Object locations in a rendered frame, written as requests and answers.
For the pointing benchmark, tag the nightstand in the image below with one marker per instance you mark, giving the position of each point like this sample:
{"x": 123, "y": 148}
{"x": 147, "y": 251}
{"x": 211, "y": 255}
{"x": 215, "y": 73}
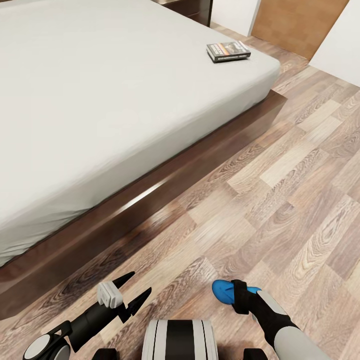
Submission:
{"x": 197, "y": 10}

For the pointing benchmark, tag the robot trunk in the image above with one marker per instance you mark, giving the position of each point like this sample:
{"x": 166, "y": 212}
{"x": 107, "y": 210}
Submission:
{"x": 180, "y": 340}

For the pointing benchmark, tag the sandal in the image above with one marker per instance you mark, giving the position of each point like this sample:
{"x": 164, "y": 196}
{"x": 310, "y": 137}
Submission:
{"x": 224, "y": 291}

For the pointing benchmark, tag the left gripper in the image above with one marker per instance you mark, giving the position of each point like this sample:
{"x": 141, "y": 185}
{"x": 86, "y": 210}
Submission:
{"x": 99, "y": 316}

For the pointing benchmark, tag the sliding door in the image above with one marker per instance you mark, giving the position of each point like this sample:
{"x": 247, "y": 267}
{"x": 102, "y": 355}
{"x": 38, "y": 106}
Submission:
{"x": 299, "y": 26}

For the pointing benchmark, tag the hardback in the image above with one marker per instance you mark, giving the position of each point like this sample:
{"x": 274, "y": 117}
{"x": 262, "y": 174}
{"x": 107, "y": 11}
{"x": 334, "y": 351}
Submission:
{"x": 228, "y": 51}

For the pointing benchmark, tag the bed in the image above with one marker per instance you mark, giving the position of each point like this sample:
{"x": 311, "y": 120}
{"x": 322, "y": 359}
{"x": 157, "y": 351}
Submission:
{"x": 109, "y": 110}

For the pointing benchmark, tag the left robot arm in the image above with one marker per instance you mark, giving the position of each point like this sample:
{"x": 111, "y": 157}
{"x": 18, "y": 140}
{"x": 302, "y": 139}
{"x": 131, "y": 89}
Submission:
{"x": 109, "y": 305}

